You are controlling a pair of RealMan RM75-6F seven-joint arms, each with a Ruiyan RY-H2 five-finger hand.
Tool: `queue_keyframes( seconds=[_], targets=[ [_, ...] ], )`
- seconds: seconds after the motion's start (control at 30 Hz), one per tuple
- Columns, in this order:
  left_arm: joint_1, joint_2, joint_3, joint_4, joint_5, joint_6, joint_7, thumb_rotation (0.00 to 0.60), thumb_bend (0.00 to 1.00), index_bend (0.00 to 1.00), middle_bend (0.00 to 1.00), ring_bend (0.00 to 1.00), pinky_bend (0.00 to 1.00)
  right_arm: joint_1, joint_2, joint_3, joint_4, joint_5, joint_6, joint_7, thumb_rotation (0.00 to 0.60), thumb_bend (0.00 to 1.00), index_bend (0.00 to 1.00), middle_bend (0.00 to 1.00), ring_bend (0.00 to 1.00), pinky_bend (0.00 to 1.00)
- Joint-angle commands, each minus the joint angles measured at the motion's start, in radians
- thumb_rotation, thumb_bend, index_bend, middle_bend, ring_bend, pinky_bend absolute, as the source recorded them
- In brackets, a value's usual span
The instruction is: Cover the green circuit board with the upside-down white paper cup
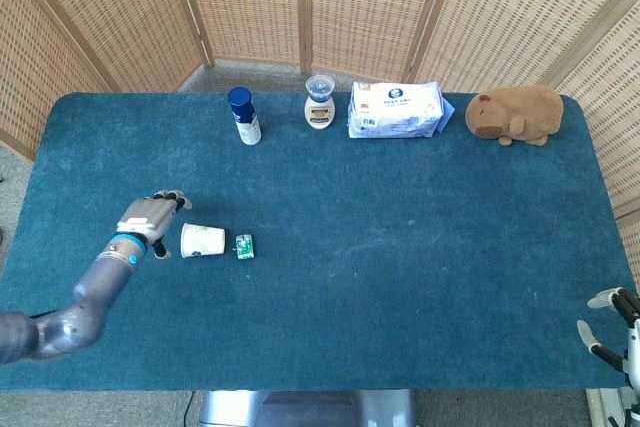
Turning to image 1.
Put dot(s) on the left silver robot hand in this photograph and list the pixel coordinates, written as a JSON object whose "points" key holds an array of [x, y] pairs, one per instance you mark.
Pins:
{"points": [[150, 214]]}

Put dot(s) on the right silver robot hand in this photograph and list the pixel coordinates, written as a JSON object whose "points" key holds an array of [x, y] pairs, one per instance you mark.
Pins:
{"points": [[634, 342]]}

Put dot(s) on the white floral paper cup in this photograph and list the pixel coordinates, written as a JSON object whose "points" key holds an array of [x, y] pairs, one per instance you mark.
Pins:
{"points": [[202, 241]]}

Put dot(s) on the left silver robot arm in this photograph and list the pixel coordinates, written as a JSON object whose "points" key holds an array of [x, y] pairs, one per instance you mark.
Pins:
{"points": [[95, 287]]}

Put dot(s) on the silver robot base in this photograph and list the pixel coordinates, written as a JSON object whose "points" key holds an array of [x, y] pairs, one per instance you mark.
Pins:
{"points": [[310, 409]]}

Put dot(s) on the wet wipes pack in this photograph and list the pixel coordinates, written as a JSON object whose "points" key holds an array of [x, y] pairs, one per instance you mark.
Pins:
{"points": [[395, 109]]}

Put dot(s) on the small green packet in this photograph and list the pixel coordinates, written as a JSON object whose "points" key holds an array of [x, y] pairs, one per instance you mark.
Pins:
{"points": [[244, 247]]}

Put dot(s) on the white bottle with blue cap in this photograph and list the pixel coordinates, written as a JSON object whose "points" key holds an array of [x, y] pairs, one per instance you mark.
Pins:
{"points": [[246, 119]]}

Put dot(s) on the cream sauce bottle, clear cap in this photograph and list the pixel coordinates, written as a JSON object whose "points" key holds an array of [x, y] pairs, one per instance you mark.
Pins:
{"points": [[319, 109]]}

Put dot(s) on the blue table cloth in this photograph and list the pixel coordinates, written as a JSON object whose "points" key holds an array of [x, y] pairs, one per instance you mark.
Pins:
{"points": [[350, 272]]}

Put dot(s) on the brown capybara plush toy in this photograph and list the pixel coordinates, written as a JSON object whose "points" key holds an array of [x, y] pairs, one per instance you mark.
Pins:
{"points": [[525, 109]]}

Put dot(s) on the bamboo folding screen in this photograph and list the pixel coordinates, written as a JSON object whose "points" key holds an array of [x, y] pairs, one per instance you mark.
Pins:
{"points": [[360, 2]]}

